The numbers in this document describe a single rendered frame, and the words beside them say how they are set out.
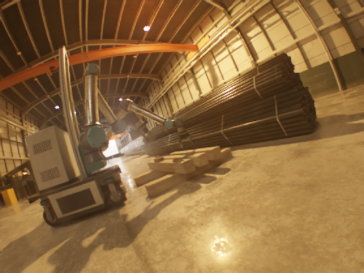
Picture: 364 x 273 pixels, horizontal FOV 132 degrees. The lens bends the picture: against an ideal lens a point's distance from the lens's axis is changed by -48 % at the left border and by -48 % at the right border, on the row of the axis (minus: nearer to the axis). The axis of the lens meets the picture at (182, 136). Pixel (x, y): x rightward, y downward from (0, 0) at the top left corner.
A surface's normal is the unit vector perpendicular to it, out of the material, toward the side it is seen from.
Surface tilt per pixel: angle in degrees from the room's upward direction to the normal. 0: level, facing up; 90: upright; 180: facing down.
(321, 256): 0
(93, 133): 95
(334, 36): 90
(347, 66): 90
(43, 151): 90
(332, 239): 0
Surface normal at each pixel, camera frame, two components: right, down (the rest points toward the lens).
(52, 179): 0.42, -0.13
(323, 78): -0.83, 0.29
